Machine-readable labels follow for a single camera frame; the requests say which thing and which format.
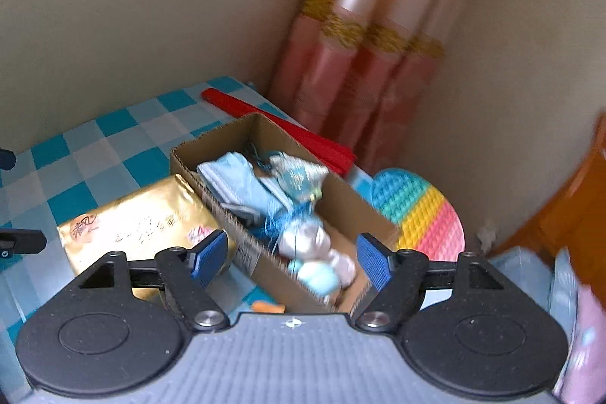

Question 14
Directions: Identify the blue checked tablecloth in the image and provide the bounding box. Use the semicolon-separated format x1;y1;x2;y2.
0;75;380;390

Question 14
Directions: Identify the light blue plush toy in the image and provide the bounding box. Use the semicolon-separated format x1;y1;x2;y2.
296;261;340;297

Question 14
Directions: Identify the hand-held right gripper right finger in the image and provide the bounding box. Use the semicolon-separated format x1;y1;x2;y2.
356;232;505;331

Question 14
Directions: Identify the pink curtain with gold band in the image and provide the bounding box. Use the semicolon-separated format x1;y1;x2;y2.
270;0;498;178

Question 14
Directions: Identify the light blue bag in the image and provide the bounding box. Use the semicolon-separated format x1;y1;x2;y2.
487;245;581;329

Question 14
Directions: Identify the light blue patterned wrapper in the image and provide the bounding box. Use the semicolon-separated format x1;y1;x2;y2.
267;151;331;202

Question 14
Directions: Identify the rainbow bubble pop mat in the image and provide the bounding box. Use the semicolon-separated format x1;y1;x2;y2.
372;167;467;263

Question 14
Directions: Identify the blue face mask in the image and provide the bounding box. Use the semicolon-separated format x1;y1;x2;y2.
196;151;285;215

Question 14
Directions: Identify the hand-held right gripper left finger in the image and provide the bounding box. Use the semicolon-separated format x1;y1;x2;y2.
78;230;229;331

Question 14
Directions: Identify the red folding fan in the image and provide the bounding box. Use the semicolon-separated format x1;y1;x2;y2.
201;88;357;178

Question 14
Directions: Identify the silver wrapper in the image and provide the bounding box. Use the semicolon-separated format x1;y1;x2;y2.
277;219;332;260

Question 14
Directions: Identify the cardboard box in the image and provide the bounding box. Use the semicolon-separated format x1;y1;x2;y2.
169;113;401;317

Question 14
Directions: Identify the orange wooden furniture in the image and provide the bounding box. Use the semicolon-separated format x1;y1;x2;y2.
497;115;606;263

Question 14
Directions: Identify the pink cloth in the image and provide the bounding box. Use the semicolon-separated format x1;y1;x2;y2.
556;285;606;404

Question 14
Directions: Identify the gold tissue pack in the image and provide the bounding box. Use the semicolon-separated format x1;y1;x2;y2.
57;174;237;305

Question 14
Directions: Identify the white crumpled scrap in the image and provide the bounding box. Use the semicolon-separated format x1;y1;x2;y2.
477;219;499;250

